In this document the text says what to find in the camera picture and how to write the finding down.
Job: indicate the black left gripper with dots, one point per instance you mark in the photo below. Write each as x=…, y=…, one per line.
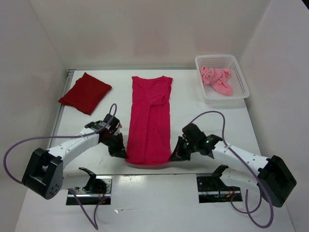
x=119, y=151

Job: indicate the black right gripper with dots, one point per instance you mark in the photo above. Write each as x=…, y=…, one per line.
x=178, y=153

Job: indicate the magenta t shirt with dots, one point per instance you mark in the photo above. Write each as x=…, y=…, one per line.
x=149, y=128

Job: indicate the dark red t shirt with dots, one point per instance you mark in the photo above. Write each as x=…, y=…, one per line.
x=86, y=94

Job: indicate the light pink t shirt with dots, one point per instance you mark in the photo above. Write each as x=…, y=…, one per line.
x=217, y=79

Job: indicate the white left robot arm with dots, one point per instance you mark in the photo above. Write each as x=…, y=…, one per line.
x=45, y=174

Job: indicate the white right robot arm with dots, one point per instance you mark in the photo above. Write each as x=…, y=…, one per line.
x=237, y=168

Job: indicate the white plastic basket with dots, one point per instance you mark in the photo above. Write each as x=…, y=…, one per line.
x=236, y=79

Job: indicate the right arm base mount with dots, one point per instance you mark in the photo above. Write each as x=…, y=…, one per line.
x=213, y=190

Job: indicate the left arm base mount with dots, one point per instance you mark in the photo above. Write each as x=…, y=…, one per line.
x=101, y=190

